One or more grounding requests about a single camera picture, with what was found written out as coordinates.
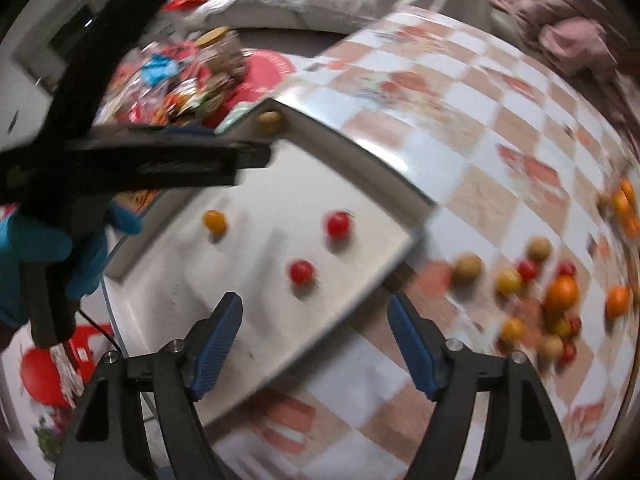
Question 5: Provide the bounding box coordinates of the checkered tablecloth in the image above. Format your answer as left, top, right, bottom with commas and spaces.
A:
207, 6, 640, 480

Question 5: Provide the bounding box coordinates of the black cable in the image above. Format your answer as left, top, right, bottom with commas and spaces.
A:
75, 309, 153, 413

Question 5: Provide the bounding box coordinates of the pink cloth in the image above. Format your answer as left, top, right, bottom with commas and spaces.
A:
489, 0, 640, 128

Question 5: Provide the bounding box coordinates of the brown tomato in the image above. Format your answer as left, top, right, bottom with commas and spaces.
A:
257, 109, 285, 134

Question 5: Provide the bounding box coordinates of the small orange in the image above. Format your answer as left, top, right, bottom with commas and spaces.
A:
612, 179, 640, 239
544, 275, 580, 317
605, 285, 634, 319

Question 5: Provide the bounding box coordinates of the red plastic stool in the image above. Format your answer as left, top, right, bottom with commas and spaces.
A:
22, 324, 117, 407

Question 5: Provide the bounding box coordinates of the person's left hand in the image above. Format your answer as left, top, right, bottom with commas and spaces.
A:
0, 198, 144, 329

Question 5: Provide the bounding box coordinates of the pile of snack packets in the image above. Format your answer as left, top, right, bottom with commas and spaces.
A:
99, 39, 251, 127

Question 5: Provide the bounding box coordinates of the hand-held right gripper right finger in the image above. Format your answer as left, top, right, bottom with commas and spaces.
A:
387, 292, 578, 480

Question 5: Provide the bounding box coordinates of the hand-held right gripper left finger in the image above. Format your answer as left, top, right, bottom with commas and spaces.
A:
52, 291, 244, 480

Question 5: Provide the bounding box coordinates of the brown longan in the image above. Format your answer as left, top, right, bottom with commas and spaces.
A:
452, 253, 485, 284
538, 335, 565, 362
527, 236, 554, 263

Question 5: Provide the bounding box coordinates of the white compartment tray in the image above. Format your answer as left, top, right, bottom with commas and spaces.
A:
102, 97, 439, 407

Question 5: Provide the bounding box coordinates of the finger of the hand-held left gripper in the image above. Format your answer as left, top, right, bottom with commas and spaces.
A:
87, 126, 236, 149
64, 140, 274, 191

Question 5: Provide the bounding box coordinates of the glass jar with yellow lid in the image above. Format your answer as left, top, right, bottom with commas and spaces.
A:
194, 26, 247, 88

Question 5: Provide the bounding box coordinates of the red round mat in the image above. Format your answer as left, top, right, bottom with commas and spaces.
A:
202, 48, 297, 130

